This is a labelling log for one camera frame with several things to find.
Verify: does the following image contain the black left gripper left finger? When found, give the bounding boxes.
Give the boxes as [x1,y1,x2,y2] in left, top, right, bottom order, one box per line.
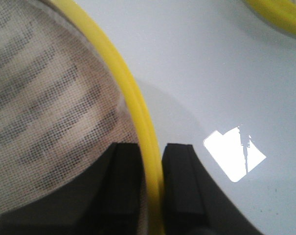
[0,143,140,235]

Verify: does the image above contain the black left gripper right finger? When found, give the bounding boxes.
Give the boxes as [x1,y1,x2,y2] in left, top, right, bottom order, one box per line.
[162,143,261,235]

